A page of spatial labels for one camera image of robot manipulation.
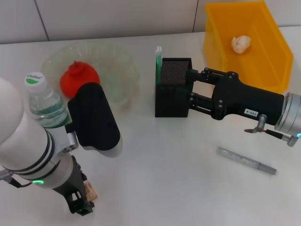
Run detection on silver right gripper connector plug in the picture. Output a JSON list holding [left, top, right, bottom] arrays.
[[257, 114, 268, 133]]

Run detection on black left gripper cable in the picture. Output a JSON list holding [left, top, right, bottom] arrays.
[[9, 176, 34, 188]]

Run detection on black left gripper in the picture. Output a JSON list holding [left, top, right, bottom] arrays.
[[53, 155, 96, 216]]

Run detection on white paper ball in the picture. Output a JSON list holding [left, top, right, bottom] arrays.
[[231, 35, 252, 55]]

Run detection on beige eraser block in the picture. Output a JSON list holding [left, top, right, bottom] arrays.
[[84, 182, 99, 201]]

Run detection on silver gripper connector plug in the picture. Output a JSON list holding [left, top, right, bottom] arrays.
[[0, 170, 14, 184], [257, 114, 268, 133]]

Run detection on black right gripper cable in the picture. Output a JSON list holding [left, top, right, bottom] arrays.
[[244, 128, 301, 147]]

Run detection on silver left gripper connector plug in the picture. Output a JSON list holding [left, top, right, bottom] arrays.
[[0, 170, 14, 184]]

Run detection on grey marker pen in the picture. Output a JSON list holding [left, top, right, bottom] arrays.
[[216, 146, 277, 175]]

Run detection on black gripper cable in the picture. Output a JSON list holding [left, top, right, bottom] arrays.
[[244, 128, 301, 147], [9, 176, 34, 188]]

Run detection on clear water bottle green label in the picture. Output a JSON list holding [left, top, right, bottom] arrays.
[[24, 72, 71, 129]]

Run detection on clear green glass fruit plate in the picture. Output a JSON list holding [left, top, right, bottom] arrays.
[[42, 44, 141, 106]]

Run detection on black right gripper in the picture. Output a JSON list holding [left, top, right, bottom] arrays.
[[185, 67, 285, 126]]

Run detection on black mesh pen holder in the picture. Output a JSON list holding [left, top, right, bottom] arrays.
[[154, 57, 194, 118]]

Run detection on mint green pen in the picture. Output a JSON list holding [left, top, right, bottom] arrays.
[[154, 46, 163, 85]]

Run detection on yellow plastic bin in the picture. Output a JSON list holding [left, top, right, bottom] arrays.
[[203, 0, 294, 94]]

